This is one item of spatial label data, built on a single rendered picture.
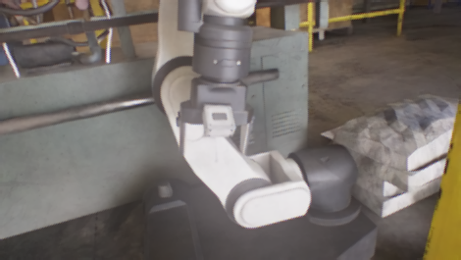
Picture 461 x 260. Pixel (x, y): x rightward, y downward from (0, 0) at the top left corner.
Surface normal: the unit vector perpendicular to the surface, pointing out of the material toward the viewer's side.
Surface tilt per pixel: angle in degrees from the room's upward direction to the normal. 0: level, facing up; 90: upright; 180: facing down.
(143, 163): 90
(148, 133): 90
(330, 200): 90
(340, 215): 0
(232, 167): 90
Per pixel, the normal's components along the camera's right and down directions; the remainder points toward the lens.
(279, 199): 0.24, 0.38
